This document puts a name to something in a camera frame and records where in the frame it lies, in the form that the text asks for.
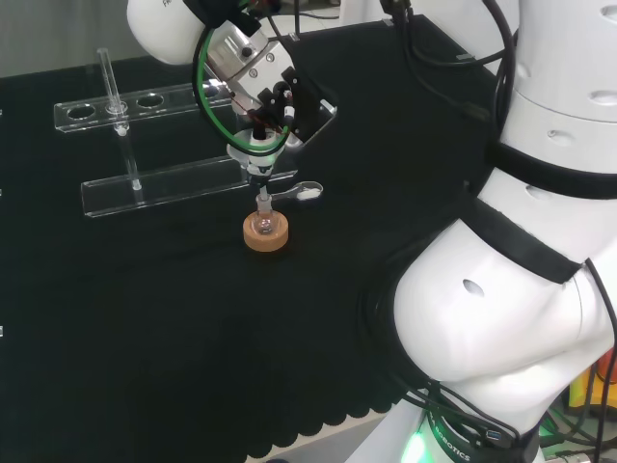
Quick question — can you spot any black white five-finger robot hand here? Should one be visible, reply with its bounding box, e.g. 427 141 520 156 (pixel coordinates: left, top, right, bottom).
226 67 339 188

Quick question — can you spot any translucent plastic funnel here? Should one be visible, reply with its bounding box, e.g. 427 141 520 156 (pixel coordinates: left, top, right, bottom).
227 129 286 202

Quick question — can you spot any glass round-bottom flask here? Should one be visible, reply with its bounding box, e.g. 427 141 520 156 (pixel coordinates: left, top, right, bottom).
254 194 275 236

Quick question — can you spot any clear acrylic funnel stand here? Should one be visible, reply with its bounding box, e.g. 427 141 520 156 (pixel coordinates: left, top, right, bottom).
52 46 338 220

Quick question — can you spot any black bench cloth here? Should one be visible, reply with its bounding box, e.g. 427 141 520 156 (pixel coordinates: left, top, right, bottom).
0 13 512 463

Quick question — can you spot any yellow stop button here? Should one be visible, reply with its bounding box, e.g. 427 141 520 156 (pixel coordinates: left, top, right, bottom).
567 346 617 415

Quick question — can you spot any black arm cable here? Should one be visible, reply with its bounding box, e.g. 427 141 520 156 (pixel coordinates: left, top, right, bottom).
379 0 520 123

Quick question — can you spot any green cable loop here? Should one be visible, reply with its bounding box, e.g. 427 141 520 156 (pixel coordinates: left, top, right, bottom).
192 24 291 158

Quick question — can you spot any cork ring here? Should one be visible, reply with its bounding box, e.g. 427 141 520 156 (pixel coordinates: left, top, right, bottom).
242 210 291 253

